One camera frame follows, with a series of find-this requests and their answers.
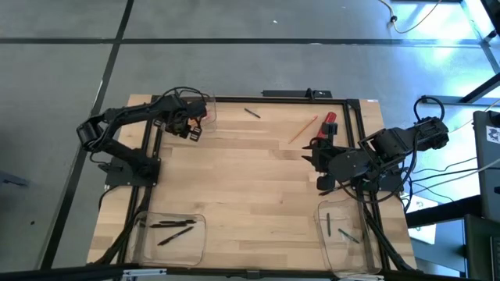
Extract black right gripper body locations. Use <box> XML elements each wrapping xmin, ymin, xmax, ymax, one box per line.
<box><xmin>312</xmin><ymin>123</ymin><xmax>368</xmax><ymax>191</ymax></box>

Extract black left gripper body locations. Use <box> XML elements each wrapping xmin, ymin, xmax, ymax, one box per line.
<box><xmin>155</xmin><ymin>97</ymin><xmax>207</xmax><ymax>142</ymax></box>

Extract green crayon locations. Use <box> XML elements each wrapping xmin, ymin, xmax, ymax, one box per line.
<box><xmin>337</xmin><ymin>228</ymin><xmax>361</xmax><ymax>245</ymax></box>

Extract dark green pen printed crayons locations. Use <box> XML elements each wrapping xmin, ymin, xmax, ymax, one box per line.
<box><xmin>157</xmin><ymin>226</ymin><xmax>195</xmax><ymax>247</ymax></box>

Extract clear plastic bin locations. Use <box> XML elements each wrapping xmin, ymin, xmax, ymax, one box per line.
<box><xmin>155</xmin><ymin>96</ymin><xmax>217</xmax><ymax>133</ymax></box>
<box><xmin>125</xmin><ymin>212</ymin><xmax>207</xmax><ymax>270</ymax></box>
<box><xmin>315</xmin><ymin>197</ymin><xmax>382</xmax><ymax>274</ymax></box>

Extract black beam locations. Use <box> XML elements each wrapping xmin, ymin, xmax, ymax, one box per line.
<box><xmin>405</xmin><ymin>194</ymin><xmax>482</xmax><ymax>229</ymax></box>

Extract white paper sheet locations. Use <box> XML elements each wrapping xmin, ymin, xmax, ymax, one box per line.
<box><xmin>408</xmin><ymin>194</ymin><xmax>438</xmax><ymax>245</ymax></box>

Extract black floor stand base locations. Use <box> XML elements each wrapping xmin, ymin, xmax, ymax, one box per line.
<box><xmin>420</xmin><ymin>72</ymin><xmax>500</xmax><ymax>106</ymax></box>

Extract grey cabinet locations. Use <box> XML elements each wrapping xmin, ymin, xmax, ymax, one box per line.
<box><xmin>472</xmin><ymin>110</ymin><xmax>500</xmax><ymax>223</ymax></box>

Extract dark grey case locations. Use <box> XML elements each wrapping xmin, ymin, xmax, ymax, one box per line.
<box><xmin>463</xmin><ymin>213</ymin><xmax>500</xmax><ymax>281</ymax></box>

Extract black aluminium table frame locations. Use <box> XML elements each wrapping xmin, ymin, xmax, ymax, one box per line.
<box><xmin>87</xmin><ymin>94</ymin><xmax>418</xmax><ymax>274</ymax></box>

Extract black bracket bar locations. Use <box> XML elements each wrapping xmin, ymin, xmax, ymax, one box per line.
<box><xmin>262</xmin><ymin>88</ymin><xmax>333</xmax><ymax>98</ymax></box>

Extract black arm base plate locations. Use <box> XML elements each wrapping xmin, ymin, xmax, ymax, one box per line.
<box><xmin>104</xmin><ymin>155</ymin><xmax>161</xmax><ymax>187</ymax></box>
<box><xmin>351</xmin><ymin>171</ymin><xmax>405</xmax><ymax>193</ymax></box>

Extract silver metal bracket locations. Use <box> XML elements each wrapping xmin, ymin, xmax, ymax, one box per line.
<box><xmin>122</xmin><ymin>268</ymin><xmax>168</xmax><ymax>279</ymax></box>
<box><xmin>330</xmin><ymin>272</ymin><xmax>386</xmax><ymax>281</ymax></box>

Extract yellow floor cable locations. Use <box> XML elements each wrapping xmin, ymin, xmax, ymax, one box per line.
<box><xmin>377</xmin><ymin>0</ymin><xmax>442</xmax><ymax>35</ymax></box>

